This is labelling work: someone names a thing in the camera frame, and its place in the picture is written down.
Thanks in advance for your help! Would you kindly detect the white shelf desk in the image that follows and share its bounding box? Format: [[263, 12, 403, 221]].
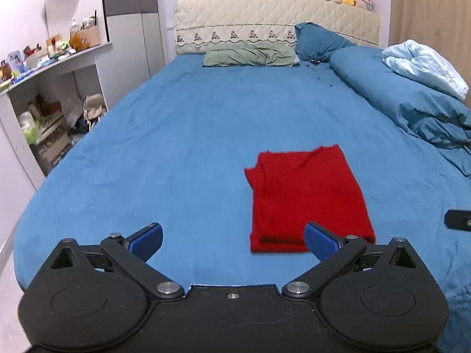
[[1, 42, 112, 189]]

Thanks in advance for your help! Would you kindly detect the cream quilted headboard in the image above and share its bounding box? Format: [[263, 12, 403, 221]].
[[173, 0, 380, 55]]

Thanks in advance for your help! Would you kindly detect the light blue blanket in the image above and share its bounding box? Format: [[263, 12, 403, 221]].
[[382, 39, 469, 102]]

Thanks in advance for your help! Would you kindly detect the woven basket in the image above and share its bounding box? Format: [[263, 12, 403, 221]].
[[78, 26, 101, 47]]

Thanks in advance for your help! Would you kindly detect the beige curtain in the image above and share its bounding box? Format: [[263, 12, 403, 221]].
[[389, 0, 470, 106]]

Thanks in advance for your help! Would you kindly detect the beige bag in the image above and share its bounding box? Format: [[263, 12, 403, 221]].
[[83, 93, 107, 121]]

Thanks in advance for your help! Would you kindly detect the blue pillow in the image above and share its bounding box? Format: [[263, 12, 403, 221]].
[[295, 22, 355, 62]]

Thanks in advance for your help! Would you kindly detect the light pink plush toy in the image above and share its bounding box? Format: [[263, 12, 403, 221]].
[[355, 0, 374, 11]]

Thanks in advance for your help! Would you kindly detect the red cloth garment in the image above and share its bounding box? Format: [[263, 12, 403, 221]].
[[244, 144, 375, 253]]

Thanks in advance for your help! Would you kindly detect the green plastic bag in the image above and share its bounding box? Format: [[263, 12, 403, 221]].
[[18, 111, 41, 145]]

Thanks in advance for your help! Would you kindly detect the white grey wardrobe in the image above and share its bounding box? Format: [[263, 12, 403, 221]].
[[97, 0, 165, 109]]

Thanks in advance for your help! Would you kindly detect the clear plastic drawer unit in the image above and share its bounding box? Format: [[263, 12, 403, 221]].
[[30, 111, 73, 176]]

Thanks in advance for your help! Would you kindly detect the orange teddy bear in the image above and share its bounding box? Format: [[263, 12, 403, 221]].
[[69, 32, 90, 52]]

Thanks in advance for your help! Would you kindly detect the blue bed sheet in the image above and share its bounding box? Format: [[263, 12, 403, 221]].
[[14, 55, 470, 352]]

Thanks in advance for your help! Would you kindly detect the folded blue duvet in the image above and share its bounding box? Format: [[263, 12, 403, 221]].
[[330, 46, 470, 177]]

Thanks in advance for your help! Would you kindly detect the green pillow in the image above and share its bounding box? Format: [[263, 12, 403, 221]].
[[203, 42, 299, 67]]

